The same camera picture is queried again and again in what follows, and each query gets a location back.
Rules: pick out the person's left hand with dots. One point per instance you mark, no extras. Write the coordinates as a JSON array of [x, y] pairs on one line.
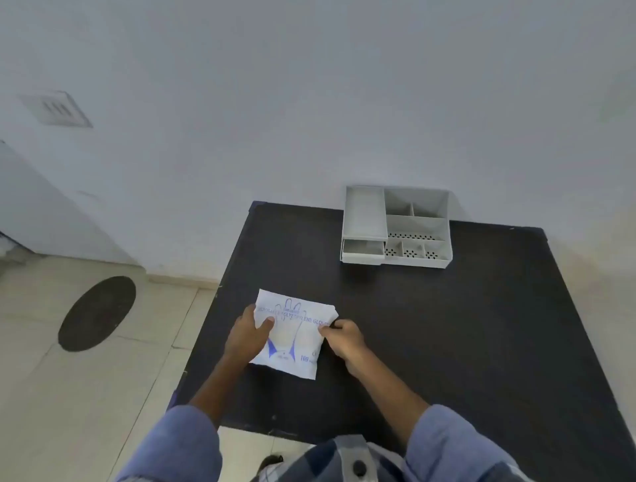
[[246, 335]]

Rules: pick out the person's right hand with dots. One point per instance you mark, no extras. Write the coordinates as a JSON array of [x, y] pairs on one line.
[[348, 340]]

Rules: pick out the white plastic glove packet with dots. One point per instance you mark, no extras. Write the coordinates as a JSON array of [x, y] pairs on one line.
[[293, 347]]

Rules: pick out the grey plastic desk organizer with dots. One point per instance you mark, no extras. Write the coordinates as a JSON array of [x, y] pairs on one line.
[[417, 226]]

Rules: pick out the person's right forearm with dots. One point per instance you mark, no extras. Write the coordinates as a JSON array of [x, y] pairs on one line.
[[387, 392]]

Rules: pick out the person's left forearm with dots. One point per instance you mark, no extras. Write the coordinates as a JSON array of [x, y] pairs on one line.
[[223, 387]]

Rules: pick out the blue plaid shirt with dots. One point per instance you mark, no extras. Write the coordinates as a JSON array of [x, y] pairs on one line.
[[184, 447]]

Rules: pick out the black shoe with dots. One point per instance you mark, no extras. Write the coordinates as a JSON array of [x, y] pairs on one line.
[[271, 464]]

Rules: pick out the dark oval floor mat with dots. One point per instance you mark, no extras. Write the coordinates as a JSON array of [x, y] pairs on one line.
[[97, 314]]

